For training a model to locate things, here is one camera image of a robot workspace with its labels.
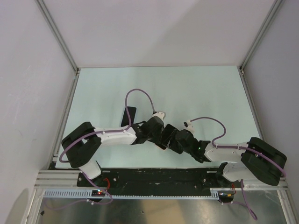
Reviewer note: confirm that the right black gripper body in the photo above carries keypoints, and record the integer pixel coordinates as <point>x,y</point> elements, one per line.
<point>185,149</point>

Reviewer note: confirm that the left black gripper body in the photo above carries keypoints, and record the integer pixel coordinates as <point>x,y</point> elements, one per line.
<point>155,137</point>

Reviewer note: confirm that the blue smartphone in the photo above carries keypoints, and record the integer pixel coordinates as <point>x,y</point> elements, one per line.
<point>128,116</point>

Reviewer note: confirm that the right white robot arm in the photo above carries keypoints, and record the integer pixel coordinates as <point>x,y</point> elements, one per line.
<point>254,159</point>

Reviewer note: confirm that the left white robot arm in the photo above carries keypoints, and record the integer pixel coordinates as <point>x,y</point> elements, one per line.
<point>81,144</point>

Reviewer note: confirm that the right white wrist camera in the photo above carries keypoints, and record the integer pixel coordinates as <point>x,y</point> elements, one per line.
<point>188,126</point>

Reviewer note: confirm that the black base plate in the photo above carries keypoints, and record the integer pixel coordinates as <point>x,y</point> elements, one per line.
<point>161,180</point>

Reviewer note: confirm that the left aluminium frame post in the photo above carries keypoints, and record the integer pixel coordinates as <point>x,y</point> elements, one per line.
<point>56,33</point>

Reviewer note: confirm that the aluminium frame post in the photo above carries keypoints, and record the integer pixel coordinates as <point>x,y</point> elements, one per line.
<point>56,33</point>
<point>266,24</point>

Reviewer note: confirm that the white slotted cable duct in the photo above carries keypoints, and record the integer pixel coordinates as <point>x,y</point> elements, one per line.
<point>94,194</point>

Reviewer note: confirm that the right aluminium frame post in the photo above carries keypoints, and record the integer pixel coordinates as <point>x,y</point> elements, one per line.
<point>266,24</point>

